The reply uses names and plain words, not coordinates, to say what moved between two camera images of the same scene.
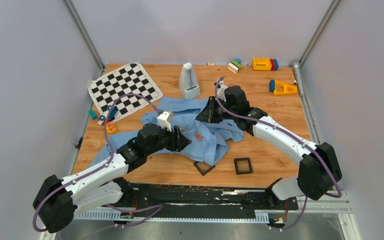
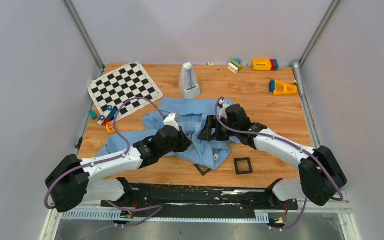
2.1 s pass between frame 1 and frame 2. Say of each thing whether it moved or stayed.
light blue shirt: stayed
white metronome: stayed
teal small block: stayed
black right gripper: moved
